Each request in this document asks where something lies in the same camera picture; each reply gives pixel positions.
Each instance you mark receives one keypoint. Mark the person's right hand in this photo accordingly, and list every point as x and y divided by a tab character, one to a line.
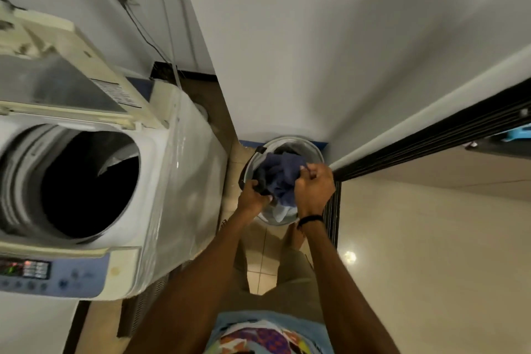
315	192

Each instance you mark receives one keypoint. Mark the white and blue washing machine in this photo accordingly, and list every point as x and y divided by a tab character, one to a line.
186	179

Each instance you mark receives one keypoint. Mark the person's right forearm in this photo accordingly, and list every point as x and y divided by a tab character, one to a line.
344	283

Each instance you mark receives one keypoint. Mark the blue scrubbing brush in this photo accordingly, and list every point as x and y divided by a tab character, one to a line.
518	134

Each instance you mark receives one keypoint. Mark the white clothes item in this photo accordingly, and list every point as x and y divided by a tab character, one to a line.
120	158

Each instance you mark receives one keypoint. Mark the colourful printed shirt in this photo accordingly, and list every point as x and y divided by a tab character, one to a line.
265	337

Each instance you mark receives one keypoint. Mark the person's left hand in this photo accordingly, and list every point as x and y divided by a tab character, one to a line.
253	200

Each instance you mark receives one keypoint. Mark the person's right leg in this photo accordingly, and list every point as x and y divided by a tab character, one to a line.
294	275

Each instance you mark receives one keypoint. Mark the stainless steel sink counter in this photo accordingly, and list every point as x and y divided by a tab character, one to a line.
506	149

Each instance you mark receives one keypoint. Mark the white mesh laundry basket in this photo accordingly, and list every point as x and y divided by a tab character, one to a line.
313	150

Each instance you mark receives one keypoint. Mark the beige kitchen cabinet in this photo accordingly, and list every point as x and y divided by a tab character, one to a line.
456	175

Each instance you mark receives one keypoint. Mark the person's left forearm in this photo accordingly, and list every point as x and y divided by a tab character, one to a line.
199	283

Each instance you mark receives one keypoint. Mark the black wristband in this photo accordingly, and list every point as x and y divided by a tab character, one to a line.
311	221

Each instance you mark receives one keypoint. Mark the dark patterned floor mat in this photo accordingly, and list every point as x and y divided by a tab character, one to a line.
143	304

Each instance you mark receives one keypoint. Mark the dark blue clothes item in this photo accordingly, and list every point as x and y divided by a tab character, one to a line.
282	175

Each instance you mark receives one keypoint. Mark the black sliding door frame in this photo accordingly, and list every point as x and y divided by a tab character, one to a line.
415	144

